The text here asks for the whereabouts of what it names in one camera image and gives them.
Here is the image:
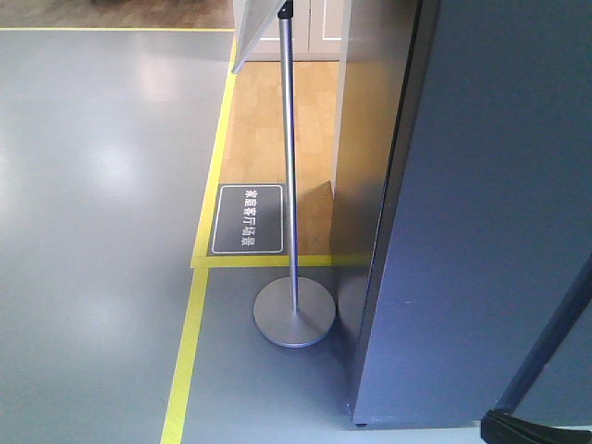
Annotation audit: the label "fridge door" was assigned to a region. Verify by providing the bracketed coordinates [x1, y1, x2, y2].
[351, 1, 591, 428]

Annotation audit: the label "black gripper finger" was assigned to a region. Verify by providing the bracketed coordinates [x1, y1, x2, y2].
[480, 410, 591, 444]

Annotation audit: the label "silver sign stand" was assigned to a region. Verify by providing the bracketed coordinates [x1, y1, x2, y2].
[232, 1, 336, 349]

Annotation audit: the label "yellow floor tape line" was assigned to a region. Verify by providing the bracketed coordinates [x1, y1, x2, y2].
[159, 27, 371, 444]

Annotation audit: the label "grey floor label sign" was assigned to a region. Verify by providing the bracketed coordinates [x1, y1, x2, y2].
[210, 184, 285, 255]

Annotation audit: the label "white cabinet doors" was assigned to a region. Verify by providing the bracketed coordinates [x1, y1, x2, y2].
[248, 0, 347, 61]

